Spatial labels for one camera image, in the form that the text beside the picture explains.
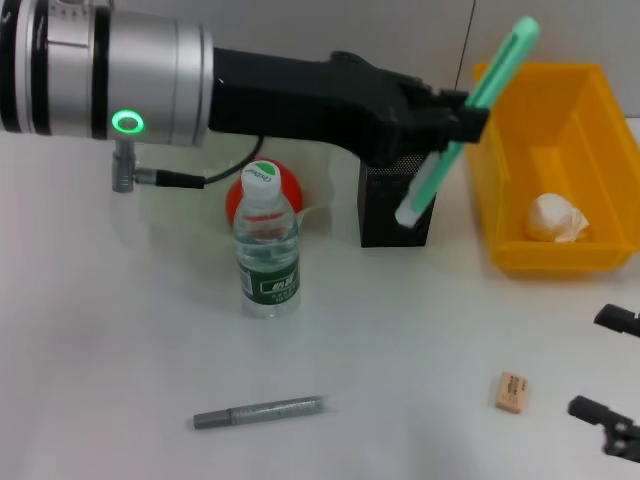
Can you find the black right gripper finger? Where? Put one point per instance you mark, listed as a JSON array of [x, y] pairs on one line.
[[622, 435], [620, 320]]

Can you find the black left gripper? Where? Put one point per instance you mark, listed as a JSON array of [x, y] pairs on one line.
[[310, 100]]

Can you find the mint green utility knife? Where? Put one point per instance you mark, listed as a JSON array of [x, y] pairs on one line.
[[505, 60]]

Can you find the white paper ball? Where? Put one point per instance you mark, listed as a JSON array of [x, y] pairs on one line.
[[552, 220]]

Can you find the clear green-label water bottle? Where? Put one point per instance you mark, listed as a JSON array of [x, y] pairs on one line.
[[267, 280]]

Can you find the beige eraser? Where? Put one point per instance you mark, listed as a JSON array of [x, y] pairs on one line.
[[512, 392]]

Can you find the black mesh pen holder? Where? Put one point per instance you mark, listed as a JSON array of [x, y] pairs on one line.
[[385, 220]]

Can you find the green glass fruit plate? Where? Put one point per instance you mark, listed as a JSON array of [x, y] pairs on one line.
[[315, 212]]

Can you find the silver grey marker pen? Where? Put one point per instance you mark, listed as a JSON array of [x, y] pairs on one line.
[[260, 412]]

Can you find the yellow plastic bin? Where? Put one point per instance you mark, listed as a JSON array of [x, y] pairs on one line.
[[550, 125]]

